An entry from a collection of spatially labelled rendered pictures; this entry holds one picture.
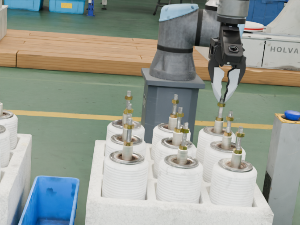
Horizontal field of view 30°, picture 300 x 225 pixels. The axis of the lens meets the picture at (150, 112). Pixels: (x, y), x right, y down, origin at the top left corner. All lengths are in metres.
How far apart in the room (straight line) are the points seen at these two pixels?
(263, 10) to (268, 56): 2.41
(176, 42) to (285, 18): 1.87
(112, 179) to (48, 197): 0.30
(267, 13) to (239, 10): 4.42
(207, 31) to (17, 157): 0.72
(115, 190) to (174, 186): 0.12
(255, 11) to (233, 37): 4.39
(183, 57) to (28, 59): 1.54
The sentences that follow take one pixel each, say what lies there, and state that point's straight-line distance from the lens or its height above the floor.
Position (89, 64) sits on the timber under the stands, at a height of 0.05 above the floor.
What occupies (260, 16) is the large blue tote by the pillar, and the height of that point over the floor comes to 0.17.
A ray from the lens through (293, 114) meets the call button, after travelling 1.42.
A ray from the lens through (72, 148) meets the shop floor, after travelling 1.96.
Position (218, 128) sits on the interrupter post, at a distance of 1.44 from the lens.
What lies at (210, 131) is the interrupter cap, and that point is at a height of 0.25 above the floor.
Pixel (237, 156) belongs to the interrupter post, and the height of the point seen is 0.28.
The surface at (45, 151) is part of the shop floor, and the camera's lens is 1.93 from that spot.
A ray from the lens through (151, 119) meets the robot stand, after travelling 1.78.
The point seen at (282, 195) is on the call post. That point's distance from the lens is 1.47.
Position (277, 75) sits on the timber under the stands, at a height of 0.06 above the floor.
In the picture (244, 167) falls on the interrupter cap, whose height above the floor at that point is 0.25.
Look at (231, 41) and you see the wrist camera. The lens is 1.34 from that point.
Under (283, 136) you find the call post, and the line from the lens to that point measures 1.41.
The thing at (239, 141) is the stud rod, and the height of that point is 0.31.
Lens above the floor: 0.68
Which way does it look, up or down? 16 degrees down
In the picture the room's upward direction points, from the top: 6 degrees clockwise
